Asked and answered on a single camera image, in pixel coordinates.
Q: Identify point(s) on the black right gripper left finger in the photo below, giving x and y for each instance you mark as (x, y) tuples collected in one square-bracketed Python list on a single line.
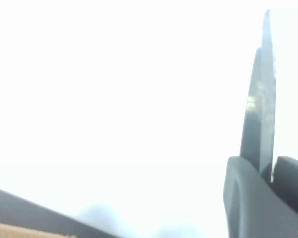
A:
[(253, 210)]

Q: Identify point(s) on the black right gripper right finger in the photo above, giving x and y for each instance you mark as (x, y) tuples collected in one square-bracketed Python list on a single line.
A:
[(293, 178)]

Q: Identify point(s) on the brown cardboard box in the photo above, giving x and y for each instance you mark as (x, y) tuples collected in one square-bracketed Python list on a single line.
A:
[(15, 230)]

